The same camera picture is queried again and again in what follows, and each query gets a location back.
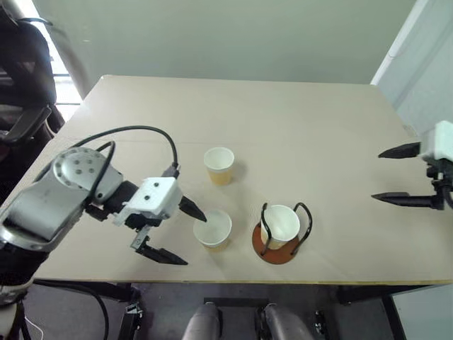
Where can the black office chair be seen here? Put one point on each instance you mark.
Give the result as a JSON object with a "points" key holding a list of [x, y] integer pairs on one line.
{"points": [[24, 63]]}

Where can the tan paper cup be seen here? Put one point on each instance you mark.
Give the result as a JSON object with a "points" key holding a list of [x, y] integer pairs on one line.
{"points": [[211, 232], [220, 173], [281, 223]]}

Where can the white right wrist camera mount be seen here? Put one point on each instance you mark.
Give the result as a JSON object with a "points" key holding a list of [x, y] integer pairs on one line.
{"points": [[442, 141]]}

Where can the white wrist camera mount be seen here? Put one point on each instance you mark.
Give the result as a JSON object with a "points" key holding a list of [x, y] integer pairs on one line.
{"points": [[155, 198], [442, 141]]}

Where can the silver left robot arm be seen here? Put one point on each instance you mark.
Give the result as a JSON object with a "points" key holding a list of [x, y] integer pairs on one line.
{"points": [[46, 209]]}

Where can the black table leg frame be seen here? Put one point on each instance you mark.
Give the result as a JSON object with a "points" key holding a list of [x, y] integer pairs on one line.
{"points": [[129, 311]]}

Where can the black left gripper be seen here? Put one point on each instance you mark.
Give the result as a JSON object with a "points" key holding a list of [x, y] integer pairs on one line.
{"points": [[143, 221]]}

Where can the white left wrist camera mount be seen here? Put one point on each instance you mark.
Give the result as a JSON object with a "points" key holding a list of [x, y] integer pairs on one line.
{"points": [[155, 198]]}

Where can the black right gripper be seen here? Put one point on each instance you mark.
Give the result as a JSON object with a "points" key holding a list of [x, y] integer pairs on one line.
{"points": [[439, 186]]}

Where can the white board panel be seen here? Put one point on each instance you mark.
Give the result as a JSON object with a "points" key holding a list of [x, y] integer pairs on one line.
{"points": [[423, 313]]}

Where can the grey rounded shape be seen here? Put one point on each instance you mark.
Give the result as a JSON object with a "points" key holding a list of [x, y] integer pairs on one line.
{"points": [[285, 324], [201, 324]]}

